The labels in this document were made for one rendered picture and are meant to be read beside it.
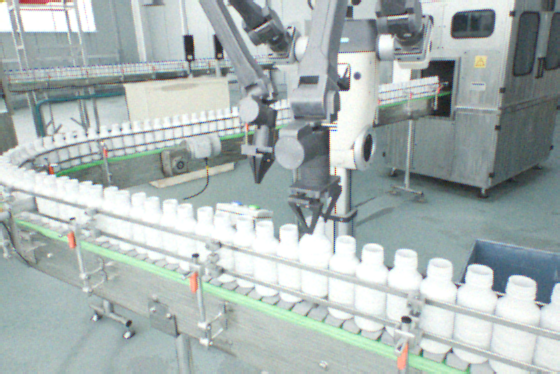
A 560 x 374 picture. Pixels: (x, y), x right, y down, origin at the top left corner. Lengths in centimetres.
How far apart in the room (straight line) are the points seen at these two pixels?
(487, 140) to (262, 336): 368
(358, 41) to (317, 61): 66
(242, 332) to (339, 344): 25
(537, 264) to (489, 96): 307
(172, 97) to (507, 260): 417
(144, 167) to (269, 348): 166
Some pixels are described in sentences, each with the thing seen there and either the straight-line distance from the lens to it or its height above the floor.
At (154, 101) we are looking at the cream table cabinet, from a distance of 491.
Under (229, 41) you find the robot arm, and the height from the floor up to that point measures 154.
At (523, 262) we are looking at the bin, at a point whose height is 90.
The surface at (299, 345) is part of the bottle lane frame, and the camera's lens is 93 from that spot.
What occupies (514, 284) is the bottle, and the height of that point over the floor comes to 116.
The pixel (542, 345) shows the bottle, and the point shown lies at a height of 107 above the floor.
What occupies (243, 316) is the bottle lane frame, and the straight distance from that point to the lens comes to 99.
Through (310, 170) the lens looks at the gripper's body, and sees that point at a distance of 77.
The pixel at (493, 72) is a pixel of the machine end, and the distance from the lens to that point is 433.
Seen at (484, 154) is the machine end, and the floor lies 45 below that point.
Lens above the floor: 153
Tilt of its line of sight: 18 degrees down
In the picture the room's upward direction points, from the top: 3 degrees counter-clockwise
